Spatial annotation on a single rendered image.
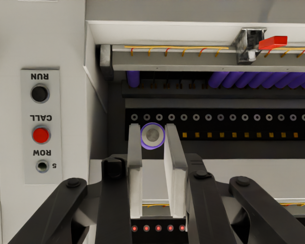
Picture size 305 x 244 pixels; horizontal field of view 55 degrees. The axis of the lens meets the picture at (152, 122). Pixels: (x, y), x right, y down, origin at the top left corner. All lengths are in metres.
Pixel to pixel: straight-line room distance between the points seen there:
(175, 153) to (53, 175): 0.20
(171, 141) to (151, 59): 0.20
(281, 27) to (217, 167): 0.17
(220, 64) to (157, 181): 0.16
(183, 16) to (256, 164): 0.18
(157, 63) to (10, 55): 0.16
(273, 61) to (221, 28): 0.09
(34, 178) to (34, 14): 0.17
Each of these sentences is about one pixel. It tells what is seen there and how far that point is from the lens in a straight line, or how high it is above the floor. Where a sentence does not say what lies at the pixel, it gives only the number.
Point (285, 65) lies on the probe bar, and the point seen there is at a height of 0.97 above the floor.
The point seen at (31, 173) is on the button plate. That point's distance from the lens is 0.34.
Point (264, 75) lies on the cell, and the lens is 0.44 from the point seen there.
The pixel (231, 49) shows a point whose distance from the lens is 0.38.
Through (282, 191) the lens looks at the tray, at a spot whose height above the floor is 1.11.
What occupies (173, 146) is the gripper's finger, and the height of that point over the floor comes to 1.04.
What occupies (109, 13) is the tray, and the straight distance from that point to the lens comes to 0.33.
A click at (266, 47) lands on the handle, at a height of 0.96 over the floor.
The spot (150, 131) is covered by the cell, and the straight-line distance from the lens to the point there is 0.20.
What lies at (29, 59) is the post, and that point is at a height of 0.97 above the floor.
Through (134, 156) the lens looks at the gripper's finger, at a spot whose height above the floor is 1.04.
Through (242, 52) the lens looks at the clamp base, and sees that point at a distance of 0.35.
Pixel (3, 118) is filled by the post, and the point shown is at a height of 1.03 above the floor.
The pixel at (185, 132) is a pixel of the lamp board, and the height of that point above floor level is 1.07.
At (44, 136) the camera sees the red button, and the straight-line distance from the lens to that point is 0.33.
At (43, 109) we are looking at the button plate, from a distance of 0.33.
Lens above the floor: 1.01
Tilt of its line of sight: 6 degrees up
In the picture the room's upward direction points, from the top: 180 degrees counter-clockwise
